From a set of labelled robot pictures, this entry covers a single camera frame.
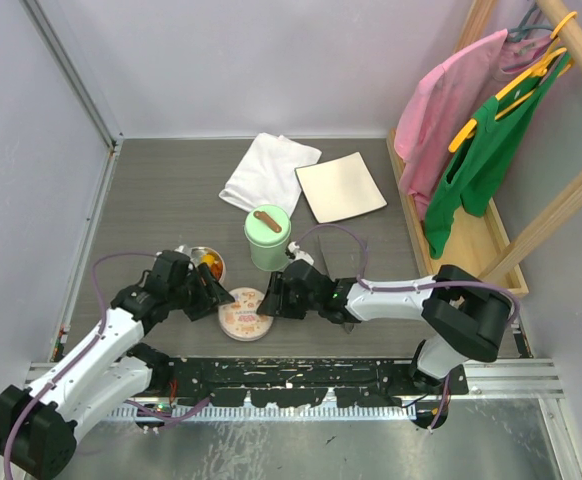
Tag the yellow hanger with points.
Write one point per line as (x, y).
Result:
(536, 70)

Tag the white folded cloth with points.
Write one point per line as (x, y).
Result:
(266, 174)

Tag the wooden clothes rack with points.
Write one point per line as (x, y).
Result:
(542, 192)

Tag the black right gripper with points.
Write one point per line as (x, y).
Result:
(269, 303)

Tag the tall green canister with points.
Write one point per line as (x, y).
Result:
(267, 257)

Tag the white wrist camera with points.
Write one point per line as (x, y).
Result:
(184, 249)
(295, 253)

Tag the brown glazed food piece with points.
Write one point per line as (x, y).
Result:
(216, 271)

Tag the yellow corn cob piece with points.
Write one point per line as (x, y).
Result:
(209, 259)

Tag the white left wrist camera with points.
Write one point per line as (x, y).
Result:
(184, 249)

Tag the green canister lid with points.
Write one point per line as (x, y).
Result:
(267, 226)

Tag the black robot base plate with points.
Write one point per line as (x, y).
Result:
(229, 382)

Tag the grey hanger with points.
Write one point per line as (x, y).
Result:
(523, 35)

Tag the white square plate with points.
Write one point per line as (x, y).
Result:
(340, 189)

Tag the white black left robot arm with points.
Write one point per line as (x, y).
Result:
(42, 424)

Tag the aluminium rail frame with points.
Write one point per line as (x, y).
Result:
(504, 380)

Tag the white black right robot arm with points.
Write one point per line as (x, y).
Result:
(469, 317)

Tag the round silver tin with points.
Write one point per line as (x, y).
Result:
(199, 251)

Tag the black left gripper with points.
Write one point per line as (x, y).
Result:
(211, 292)

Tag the round bakery tin lid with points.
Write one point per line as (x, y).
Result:
(240, 320)

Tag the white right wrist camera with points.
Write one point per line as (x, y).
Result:
(295, 253)

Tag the green shirt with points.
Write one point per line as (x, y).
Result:
(478, 167)

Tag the pink shirt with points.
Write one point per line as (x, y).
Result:
(445, 99)

